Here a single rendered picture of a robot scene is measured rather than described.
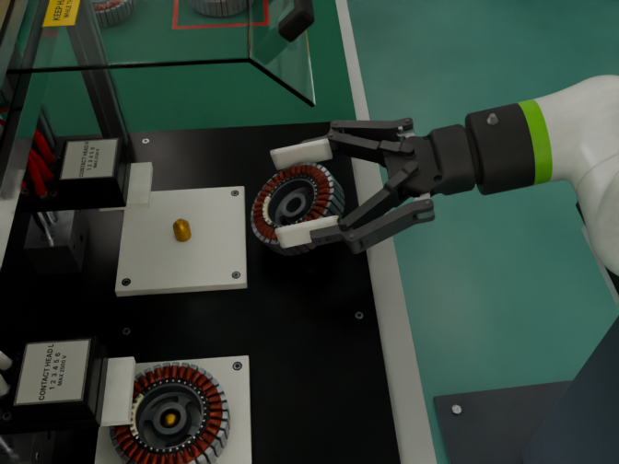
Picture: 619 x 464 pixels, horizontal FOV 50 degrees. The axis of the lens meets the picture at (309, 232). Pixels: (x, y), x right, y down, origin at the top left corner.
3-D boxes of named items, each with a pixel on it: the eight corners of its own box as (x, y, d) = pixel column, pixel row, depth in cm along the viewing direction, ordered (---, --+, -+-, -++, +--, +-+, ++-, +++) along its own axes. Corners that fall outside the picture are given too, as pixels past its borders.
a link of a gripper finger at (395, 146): (410, 155, 73) (415, 145, 74) (322, 133, 78) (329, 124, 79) (414, 178, 76) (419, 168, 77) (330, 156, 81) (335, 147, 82)
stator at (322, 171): (341, 164, 81) (326, 145, 79) (352, 237, 75) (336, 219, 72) (263, 198, 85) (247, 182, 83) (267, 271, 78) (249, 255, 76)
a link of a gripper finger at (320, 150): (328, 142, 78) (327, 137, 79) (270, 154, 79) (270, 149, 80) (332, 159, 80) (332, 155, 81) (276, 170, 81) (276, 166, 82)
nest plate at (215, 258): (244, 191, 87) (244, 185, 86) (247, 288, 78) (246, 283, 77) (128, 198, 86) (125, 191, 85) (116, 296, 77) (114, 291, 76)
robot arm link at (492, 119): (512, 79, 72) (537, 139, 66) (511, 153, 81) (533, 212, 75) (456, 92, 72) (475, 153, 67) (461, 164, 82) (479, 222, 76)
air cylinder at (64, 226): (89, 223, 84) (77, 194, 79) (82, 272, 79) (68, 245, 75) (48, 226, 84) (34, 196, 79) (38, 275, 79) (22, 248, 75)
